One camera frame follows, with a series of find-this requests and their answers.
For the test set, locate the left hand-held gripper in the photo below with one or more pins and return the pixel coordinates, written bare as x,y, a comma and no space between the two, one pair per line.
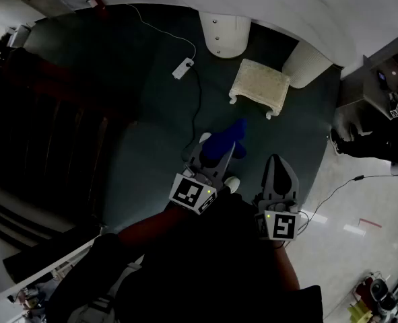
188,194

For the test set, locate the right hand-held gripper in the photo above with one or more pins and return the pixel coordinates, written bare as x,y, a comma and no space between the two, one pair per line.
283,225

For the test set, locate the blue cloth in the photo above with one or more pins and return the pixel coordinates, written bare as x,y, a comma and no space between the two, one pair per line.
224,141

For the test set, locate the cream patterned footstool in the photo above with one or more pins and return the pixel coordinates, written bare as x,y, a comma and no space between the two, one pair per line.
259,82

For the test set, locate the person's left forearm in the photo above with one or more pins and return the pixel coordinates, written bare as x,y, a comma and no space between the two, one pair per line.
151,227

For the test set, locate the person's right forearm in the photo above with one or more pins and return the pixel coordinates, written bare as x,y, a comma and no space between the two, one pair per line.
286,268

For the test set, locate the white power strip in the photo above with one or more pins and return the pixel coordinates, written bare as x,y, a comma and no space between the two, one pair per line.
183,68

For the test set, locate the red floor tape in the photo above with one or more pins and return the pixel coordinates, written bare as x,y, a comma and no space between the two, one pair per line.
370,222

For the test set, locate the person's black trousers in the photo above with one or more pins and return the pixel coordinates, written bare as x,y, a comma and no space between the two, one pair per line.
202,264

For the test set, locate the grey wooden shelf desk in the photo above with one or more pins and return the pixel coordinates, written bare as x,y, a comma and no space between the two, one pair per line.
357,89

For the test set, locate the grey round appliance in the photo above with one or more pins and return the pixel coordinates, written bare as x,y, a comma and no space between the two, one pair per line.
378,289

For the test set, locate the yellow bag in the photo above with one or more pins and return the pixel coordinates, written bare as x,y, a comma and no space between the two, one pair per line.
358,311

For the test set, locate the person's black shirt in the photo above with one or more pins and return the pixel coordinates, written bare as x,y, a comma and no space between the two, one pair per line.
94,257

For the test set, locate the red fire extinguisher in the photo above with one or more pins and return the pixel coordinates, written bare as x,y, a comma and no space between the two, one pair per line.
96,1

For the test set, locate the white striped bedding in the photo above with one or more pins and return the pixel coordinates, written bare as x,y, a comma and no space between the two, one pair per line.
20,210

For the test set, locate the white panel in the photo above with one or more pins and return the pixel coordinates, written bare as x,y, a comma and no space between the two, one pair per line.
43,268

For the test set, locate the white box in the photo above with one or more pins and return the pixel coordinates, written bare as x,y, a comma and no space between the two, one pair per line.
18,36

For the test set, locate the dark wooden bed frame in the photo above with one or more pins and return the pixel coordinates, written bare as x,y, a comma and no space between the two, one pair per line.
50,119

